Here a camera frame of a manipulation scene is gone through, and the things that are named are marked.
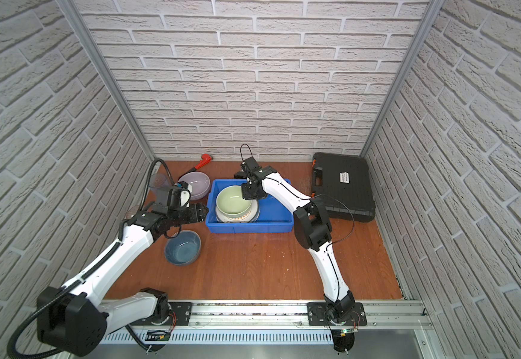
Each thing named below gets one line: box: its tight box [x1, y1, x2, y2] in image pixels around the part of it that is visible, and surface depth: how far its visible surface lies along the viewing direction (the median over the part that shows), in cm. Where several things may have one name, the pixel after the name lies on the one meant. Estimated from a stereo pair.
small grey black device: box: [233, 171, 247, 179], surface depth 115 cm
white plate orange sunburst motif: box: [215, 198, 260, 224], surface depth 95 cm
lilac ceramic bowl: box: [178, 171, 212, 201], surface depth 108 cm
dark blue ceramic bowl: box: [164, 229, 202, 267], surface depth 88 cm
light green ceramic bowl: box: [216, 184, 252, 217], surface depth 98 cm
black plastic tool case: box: [311, 152, 376, 223], surface depth 105 cm
